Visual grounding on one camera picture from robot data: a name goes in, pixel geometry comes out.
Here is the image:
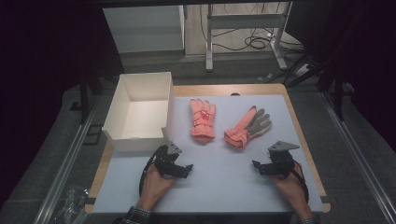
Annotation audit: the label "white box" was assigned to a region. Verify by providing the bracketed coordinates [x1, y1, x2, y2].
[101, 71, 176, 153]

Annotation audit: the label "black floor cables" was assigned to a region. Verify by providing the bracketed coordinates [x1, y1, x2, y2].
[199, 3, 305, 53]

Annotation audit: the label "pink glove with grey palm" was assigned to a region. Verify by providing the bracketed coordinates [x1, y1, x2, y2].
[223, 105, 274, 150]

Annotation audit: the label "person's right hand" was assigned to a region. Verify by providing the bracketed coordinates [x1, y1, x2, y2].
[269, 163, 313, 219]

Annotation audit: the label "white cabinet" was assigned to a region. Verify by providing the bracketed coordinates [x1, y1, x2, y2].
[102, 4, 187, 54]

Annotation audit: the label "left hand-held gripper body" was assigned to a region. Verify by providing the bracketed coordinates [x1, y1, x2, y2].
[153, 141, 184, 179]

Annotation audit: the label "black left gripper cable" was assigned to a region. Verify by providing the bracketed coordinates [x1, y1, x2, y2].
[138, 148, 163, 198]

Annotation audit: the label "dark metal stand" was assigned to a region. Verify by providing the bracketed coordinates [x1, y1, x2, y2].
[317, 55, 357, 122]
[69, 72, 105, 125]

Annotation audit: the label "pale blue table mat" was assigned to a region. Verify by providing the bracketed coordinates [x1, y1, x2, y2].
[92, 94, 325, 215]

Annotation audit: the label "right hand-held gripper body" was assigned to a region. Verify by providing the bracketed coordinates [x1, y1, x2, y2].
[263, 140, 302, 180]

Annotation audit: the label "aluminium rail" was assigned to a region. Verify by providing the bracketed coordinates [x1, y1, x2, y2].
[32, 95, 101, 224]
[319, 91, 396, 224]

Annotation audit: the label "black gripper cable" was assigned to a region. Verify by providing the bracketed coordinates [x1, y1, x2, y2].
[291, 160, 310, 203]
[138, 148, 163, 198]

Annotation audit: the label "dark curtain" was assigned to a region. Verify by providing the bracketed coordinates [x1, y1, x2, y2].
[0, 0, 124, 206]
[285, 0, 396, 152]

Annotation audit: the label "white power strip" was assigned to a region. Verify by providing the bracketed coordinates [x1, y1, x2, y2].
[293, 63, 313, 77]

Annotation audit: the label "pink glove with red print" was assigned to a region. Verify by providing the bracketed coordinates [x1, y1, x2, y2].
[190, 98, 217, 145]

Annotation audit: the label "clear plastic bag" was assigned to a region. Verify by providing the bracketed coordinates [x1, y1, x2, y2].
[49, 185, 92, 224]

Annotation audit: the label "black floor bracket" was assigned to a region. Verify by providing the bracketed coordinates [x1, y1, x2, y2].
[82, 123, 104, 147]

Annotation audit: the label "grey metal desk frame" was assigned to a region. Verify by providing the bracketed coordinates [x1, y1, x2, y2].
[205, 2, 294, 73]

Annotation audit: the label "person's left hand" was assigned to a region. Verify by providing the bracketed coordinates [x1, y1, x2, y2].
[135, 163, 177, 212]

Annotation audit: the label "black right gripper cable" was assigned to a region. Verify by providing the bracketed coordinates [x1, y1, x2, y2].
[291, 160, 310, 203]

